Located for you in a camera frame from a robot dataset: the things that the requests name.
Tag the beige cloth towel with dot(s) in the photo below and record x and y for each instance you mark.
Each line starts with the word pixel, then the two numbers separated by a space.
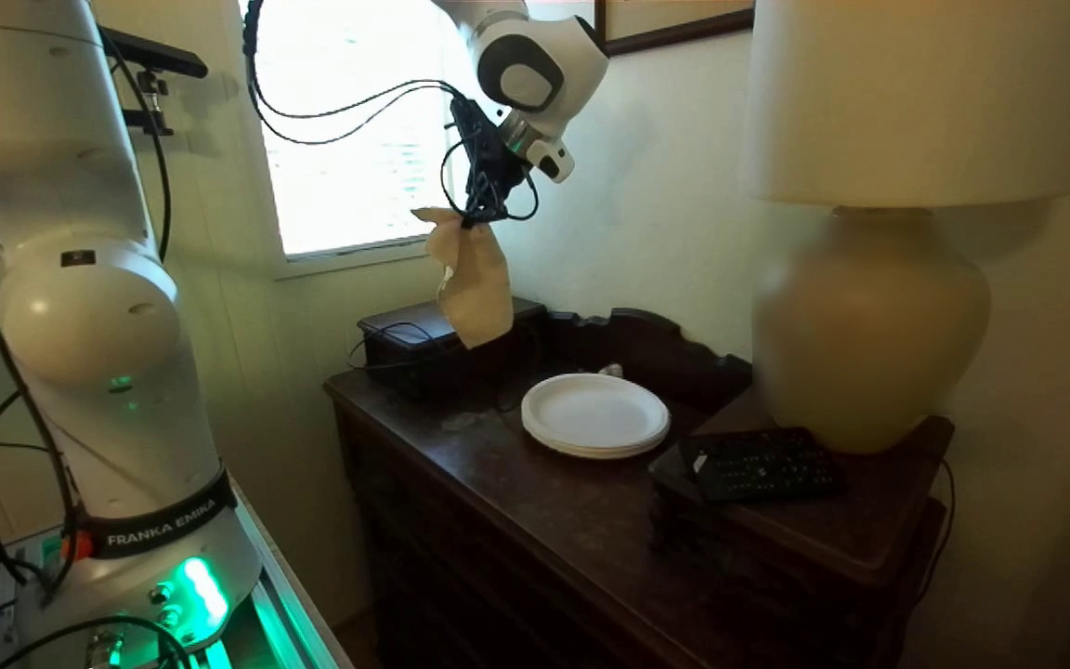
pixel 478 293

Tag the dark wooden cabinet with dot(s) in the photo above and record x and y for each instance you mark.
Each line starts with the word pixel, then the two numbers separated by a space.
pixel 535 532

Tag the beige ceramic lamp base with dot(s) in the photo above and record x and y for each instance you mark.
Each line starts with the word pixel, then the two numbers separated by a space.
pixel 871 330

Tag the dark framed picture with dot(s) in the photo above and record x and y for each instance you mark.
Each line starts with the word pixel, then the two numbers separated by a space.
pixel 668 30

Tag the black stereo camera bar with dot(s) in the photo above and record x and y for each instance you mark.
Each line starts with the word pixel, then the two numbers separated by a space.
pixel 157 54

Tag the black remote control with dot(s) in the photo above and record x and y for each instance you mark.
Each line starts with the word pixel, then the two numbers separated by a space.
pixel 759 469

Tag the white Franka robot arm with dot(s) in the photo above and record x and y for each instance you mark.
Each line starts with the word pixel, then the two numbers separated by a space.
pixel 75 310

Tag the white power strip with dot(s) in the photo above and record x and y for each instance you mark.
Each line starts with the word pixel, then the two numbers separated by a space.
pixel 47 583

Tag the bright window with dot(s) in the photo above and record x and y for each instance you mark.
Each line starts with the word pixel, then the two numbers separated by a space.
pixel 335 173

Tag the green lit robot platform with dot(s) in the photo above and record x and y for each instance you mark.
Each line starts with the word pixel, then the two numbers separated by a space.
pixel 298 632

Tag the small dark cabinet drawer box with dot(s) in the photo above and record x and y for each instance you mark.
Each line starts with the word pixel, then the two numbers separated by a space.
pixel 417 355

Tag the small round knob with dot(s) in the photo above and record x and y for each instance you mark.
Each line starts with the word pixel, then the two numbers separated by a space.
pixel 611 369

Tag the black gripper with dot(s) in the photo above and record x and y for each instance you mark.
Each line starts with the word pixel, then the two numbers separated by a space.
pixel 490 170

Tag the white lamp shade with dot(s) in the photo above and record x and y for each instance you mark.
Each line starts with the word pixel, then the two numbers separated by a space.
pixel 930 100

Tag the white round plate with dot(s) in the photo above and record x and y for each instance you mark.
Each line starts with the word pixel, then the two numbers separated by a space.
pixel 595 414

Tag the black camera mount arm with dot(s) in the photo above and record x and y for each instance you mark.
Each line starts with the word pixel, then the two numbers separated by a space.
pixel 147 118

